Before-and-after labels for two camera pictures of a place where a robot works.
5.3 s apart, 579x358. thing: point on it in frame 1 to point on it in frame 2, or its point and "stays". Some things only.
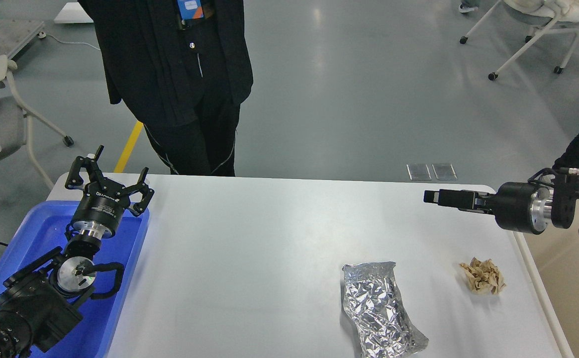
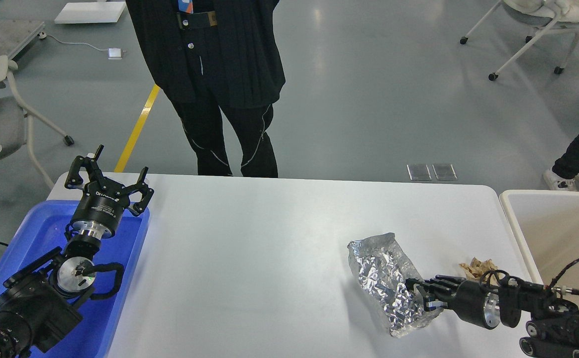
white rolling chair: (544, 16) stays
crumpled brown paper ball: (483, 277) stays
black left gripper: (104, 207) stays
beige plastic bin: (578, 291) stays
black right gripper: (517, 206) to (472, 302)
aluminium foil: (373, 302) to (381, 268)
